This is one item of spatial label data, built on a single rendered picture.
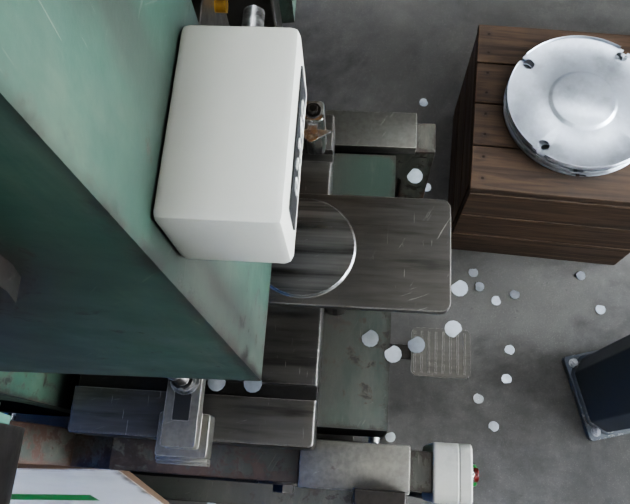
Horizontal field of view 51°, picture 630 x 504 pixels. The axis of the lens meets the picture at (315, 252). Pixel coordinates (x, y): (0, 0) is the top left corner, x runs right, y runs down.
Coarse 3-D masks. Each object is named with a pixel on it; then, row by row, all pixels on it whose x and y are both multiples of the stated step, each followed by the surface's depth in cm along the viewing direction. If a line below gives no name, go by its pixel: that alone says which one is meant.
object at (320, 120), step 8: (312, 104) 82; (320, 104) 82; (312, 112) 81; (320, 112) 82; (312, 120) 82; (320, 120) 82; (304, 128) 84; (320, 128) 83; (312, 144) 87; (320, 144) 87; (312, 152) 90; (320, 152) 89
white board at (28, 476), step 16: (32, 464) 90; (16, 480) 96; (32, 480) 96; (48, 480) 96; (64, 480) 96; (80, 480) 95; (96, 480) 95; (112, 480) 95; (128, 480) 95; (16, 496) 107; (32, 496) 107; (48, 496) 107; (64, 496) 106; (80, 496) 106; (96, 496) 106; (112, 496) 106; (128, 496) 105; (144, 496) 105; (160, 496) 110
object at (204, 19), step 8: (192, 0) 42; (200, 0) 42; (208, 0) 44; (216, 0) 45; (224, 0) 45; (200, 8) 42; (208, 8) 44; (216, 8) 45; (224, 8) 45; (200, 16) 42; (208, 16) 44; (216, 16) 46; (224, 16) 49; (200, 24) 42; (208, 24) 44; (216, 24) 46; (224, 24) 49
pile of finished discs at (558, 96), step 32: (544, 64) 129; (576, 64) 129; (608, 64) 129; (512, 96) 128; (544, 96) 127; (576, 96) 126; (608, 96) 126; (512, 128) 127; (544, 128) 125; (576, 128) 125; (608, 128) 124; (544, 160) 124; (576, 160) 123; (608, 160) 122
